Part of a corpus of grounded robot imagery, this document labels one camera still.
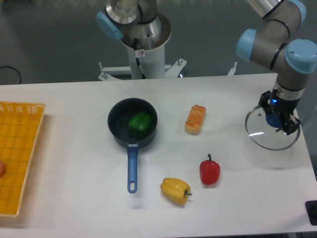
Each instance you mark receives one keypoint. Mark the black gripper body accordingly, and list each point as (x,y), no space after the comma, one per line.
(280,112)

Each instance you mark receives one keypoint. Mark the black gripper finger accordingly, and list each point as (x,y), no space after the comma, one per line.
(264,99)
(289,124)

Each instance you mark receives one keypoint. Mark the glass pot lid blue knob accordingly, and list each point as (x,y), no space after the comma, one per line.
(265,135)

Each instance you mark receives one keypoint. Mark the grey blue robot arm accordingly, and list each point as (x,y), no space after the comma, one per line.
(144,32)

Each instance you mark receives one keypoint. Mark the orange bread loaf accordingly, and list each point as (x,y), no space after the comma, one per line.
(195,119)

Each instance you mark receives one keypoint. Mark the black object at table edge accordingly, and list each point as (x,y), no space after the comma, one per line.
(311,208)

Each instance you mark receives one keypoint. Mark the red bell pepper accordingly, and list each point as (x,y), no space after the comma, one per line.
(209,171)

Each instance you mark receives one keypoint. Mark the yellow bell pepper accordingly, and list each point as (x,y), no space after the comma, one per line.
(176,190)

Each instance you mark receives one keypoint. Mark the green bell pepper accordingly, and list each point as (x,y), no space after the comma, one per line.
(139,125)

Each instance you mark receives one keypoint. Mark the yellow wicker basket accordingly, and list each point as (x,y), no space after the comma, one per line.
(20,125)

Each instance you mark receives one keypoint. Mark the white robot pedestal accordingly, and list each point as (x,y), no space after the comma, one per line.
(144,64)

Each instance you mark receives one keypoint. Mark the dark pot with blue handle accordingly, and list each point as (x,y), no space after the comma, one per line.
(118,119)

